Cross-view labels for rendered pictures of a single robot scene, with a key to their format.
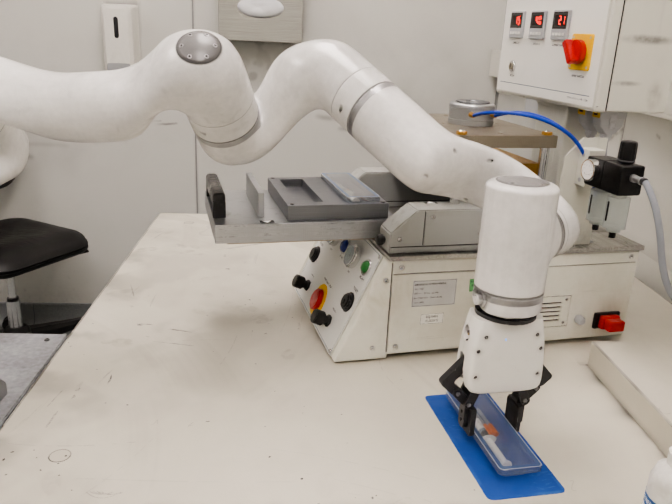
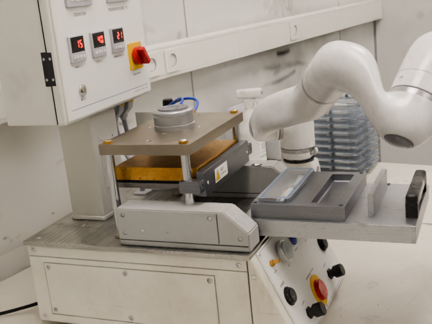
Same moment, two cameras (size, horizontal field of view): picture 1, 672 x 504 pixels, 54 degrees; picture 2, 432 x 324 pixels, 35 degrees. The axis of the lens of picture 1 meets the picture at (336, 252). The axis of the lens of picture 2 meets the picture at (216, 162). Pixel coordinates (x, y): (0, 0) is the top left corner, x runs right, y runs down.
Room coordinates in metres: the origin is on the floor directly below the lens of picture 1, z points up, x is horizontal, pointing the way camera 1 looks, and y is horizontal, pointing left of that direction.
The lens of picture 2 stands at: (2.12, 0.63, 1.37)
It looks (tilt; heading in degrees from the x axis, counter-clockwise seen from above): 15 degrees down; 219
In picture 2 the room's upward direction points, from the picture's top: 6 degrees counter-clockwise
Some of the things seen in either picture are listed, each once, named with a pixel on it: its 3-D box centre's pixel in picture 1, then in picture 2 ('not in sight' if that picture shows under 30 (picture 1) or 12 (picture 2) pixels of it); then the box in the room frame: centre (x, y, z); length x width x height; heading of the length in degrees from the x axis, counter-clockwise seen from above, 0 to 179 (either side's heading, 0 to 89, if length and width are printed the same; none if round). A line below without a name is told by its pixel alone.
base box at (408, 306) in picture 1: (454, 272); (197, 255); (1.15, -0.22, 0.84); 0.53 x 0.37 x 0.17; 105
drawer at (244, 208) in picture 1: (297, 203); (337, 200); (1.09, 0.07, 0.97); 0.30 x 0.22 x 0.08; 105
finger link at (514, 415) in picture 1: (523, 403); not in sight; (0.76, -0.26, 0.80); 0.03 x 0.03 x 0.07; 13
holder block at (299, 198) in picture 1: (324, 196); (310, 193); (1.10, 0.02, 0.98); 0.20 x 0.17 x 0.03; 15
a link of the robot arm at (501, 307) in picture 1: (505, 297); (299, 152); (0.75, -0.21, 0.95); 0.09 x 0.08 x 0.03; 103
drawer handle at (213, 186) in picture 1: (215, 194); (416, 192); (1.05, 0.20, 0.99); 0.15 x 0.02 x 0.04; 15
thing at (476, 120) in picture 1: (490, 140); (166, 137); (1.16, -0.26, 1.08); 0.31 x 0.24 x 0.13; 15
